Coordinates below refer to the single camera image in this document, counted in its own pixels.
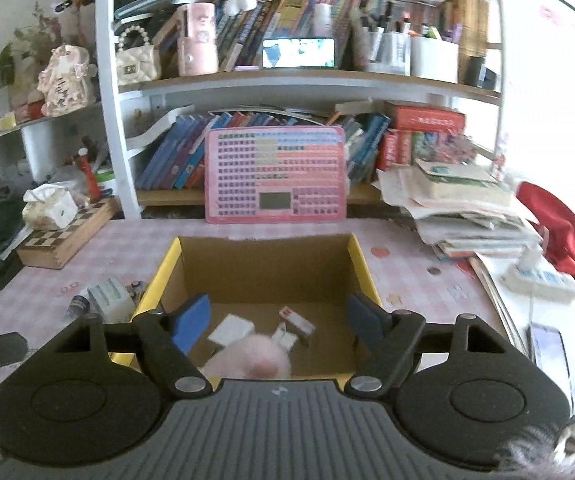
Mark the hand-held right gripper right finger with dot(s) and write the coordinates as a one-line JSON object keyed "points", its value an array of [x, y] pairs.
{"points": [[367, 320]]}

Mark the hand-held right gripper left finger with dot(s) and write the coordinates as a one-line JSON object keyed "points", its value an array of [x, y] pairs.
{"points": [[190, 322]]}

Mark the small white cube box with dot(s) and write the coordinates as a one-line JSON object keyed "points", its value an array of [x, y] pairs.
{"points": [[230, 331]]}

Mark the pink plush pig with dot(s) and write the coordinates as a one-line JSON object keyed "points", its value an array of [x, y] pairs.
{"points": [[247, 357]]}

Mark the small white carton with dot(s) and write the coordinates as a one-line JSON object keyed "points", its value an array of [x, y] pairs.
{"points": [[297, 324]]}

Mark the small dark glass bottle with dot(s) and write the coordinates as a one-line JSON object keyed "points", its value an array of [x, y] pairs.
{"points": [[77, 307]]}

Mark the yellow cardboard box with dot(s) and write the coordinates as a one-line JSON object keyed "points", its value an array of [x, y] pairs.
{"points": [[267, 270]]}

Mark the pink checked tablecloth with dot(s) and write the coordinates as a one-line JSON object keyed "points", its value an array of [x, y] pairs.
{"points": [[132, 230]]}

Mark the wooden chess box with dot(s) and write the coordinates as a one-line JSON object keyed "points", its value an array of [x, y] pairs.
{"points": [[67, 242]]}

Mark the pile of papers and books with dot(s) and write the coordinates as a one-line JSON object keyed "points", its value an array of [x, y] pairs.
{"points": [[467, 210]]}

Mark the white tissue box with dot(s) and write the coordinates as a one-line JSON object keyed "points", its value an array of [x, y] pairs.
{"points": [[52, 210]]}

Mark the green and white jar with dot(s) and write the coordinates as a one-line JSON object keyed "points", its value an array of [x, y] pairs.
{"points": [[106, 183]]}

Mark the row of blue books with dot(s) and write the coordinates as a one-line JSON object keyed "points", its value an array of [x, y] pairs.
{"points": [[177, 155]]}

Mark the pink learning tablet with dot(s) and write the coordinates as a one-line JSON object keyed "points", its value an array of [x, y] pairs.
{"points": [[277, 175]]}

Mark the white charger plug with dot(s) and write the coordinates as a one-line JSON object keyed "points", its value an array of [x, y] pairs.
{"points": [[529, 260]]}

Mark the white power strip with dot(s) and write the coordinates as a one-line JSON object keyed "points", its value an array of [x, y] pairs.
{"points": [[540, 285]]}

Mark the red marker bottle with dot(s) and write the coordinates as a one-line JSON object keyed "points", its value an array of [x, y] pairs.
{"points": [[89, 175]]}

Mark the black smartphone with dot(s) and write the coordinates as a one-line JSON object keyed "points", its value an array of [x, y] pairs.
{"points": [[550, 360]]}

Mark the white bookshelf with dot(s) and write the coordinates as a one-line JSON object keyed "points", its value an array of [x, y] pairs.
{"points": [[110, 135]]}

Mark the red boxed book set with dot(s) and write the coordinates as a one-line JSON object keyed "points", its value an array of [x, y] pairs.
{"points": [[427, 120]]}

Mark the white side shelf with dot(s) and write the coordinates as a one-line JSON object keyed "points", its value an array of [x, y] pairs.
{"points": [[35, 145]]}

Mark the red cloth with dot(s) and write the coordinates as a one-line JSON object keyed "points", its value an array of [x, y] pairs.
{"points": [[567, 230]]}

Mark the white quilted handbag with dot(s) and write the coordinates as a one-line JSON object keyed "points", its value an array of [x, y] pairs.
{"points": [[138, 62]]}

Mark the clear pen holder with pens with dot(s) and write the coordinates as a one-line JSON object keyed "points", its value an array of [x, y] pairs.
{"points": [[387, 55]]}

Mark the pink paper doll ornament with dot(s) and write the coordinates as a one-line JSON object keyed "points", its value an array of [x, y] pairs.
{"points": [[65, 85]]}

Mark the small black box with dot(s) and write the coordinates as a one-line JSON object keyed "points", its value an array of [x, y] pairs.
{"points": [[480, 72]]}

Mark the smartphone with lit screen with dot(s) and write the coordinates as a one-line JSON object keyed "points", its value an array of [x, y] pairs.
{"points": [[297, 53]]}

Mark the pink cylindrical cup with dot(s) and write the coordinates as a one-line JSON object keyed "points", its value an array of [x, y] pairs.
{"points": [[197, 40]]}

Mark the row of dark-spined books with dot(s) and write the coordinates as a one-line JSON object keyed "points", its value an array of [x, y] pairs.
{"points": [[287, 12]]}

